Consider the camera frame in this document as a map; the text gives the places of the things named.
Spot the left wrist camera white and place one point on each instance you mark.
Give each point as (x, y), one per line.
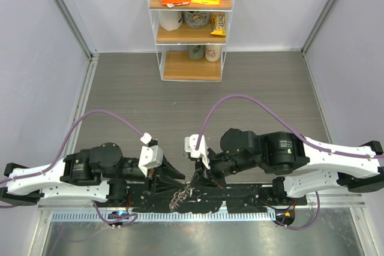
(151, 155)

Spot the white cup red scribble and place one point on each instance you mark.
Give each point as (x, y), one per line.
(212, 52)

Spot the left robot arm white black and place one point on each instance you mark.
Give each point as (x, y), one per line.
(68, 179)

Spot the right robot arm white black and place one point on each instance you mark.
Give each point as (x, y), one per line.
(301, 165)

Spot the large keyring with many rings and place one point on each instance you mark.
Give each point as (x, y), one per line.
(180, 196)

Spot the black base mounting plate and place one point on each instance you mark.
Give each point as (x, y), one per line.
(238, 198)

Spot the grey cartoon mug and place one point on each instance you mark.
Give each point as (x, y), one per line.
(196, 19)

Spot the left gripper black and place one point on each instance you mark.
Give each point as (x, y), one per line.
(161, 185)

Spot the yellow candy bag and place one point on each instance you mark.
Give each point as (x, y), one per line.
(218, 25)

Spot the white slotted cable duct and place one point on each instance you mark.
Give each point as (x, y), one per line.
(221, 215)

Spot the white wire shelf rack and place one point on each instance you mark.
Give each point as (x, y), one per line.
(185, 46)

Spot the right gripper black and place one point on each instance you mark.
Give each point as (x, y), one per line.
(197, 180)

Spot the green grey cup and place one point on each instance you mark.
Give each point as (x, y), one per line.
(196, 52)

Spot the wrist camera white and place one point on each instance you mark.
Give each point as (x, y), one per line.
(196, 151)
(151, 155)

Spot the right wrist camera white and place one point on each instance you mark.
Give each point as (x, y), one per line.
(196, 151)

